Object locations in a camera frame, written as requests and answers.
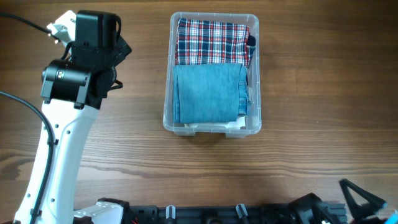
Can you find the white printed shirt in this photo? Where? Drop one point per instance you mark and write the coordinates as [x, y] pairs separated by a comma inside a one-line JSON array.
[[238, 124]]

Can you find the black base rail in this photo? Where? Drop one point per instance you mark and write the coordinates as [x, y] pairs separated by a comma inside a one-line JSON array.
[[270, 213]]

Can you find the clear plastic storage bin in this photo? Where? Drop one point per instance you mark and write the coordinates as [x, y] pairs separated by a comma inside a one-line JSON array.
[[254, 118]]

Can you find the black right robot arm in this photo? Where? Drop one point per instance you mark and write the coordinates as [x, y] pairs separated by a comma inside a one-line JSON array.
[[310, 209]]

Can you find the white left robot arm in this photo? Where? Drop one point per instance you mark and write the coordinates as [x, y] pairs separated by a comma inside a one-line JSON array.
[[72, 94]]

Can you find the red blue plaid shirt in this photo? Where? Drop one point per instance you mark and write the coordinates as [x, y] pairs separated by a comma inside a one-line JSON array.
[[205, 42]]

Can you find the blue jeans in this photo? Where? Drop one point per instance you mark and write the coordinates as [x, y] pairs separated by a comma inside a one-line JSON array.
[[210, 93]]

